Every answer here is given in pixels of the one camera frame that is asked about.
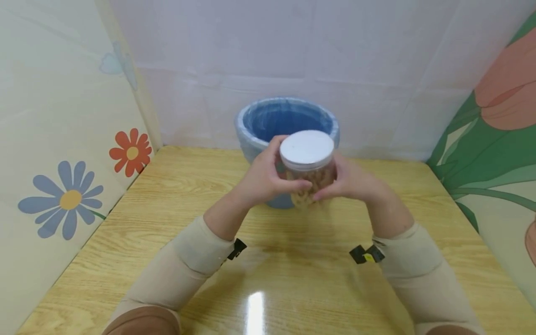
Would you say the clear jar with white lid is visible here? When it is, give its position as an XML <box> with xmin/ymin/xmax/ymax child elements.
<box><xmin>279</xmin><ymin>130</ymin><xmax>337</xmax><ymax>209</ymax></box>

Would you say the person's right hand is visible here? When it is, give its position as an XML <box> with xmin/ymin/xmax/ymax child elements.
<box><xmin>312</xmin><ymin>153</ymin><xmax>388</xmax><ymax>204</ymax></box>

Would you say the blue bin with plastic liner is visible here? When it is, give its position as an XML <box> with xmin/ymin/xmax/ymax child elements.
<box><xmin>234</xmin><ymin>97</ymin><xmax>340</xmax><ymax>209</ymax></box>

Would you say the person's right forearm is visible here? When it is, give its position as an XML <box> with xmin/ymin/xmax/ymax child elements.
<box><xmin>365</xmin><ymin>179</ymin><xmax>486</xmax><ymax>335</ymax></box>

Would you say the person's left hand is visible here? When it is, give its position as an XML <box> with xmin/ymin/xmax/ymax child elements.
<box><xmin>234</xmin><ymin>134</ymin><xmax>314</xmax><ymax>208</ymax></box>

